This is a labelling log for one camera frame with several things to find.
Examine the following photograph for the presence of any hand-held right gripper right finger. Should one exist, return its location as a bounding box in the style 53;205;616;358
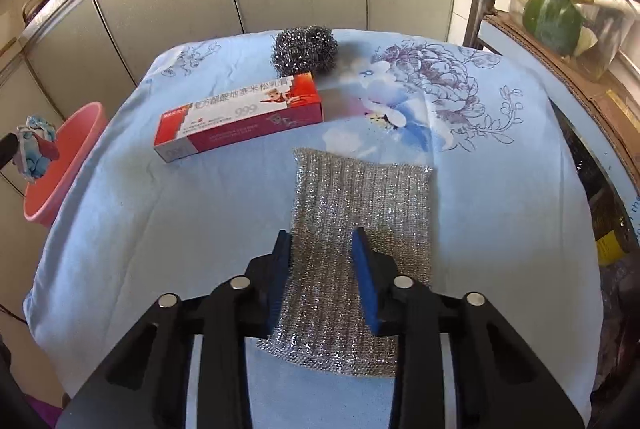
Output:
350;228;586;429

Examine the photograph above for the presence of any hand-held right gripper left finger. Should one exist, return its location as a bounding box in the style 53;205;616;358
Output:
57;230;293;429

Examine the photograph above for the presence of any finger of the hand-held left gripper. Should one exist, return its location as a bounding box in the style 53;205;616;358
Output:
0;134;20;167

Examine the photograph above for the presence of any red white wrapper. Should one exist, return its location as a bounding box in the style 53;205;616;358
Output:
11;115;61;180

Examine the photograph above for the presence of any pink plastic bin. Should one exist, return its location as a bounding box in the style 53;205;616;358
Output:
22;103;108;229

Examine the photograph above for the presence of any silver scouring cloth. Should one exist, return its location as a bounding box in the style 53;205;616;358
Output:
256;148;435;377

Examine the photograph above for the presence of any person's left forearm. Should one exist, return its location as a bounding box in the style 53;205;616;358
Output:
25;396;66;429

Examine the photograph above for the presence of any blue floral cloth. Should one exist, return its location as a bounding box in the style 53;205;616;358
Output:
22;29;603;429

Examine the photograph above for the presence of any red and white carton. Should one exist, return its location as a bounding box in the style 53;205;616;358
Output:
154;71;325;164

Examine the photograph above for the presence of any steel wool ball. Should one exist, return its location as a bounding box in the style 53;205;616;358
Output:
271;25;338;77

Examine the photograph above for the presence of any yellow labelled bottle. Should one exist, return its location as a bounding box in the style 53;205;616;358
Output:
595;229;636;267

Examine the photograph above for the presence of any green round vegetable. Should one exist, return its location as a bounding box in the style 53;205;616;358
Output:
522;0;588;57

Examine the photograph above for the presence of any clear plastic container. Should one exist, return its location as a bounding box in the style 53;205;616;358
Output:
510;0;638;82

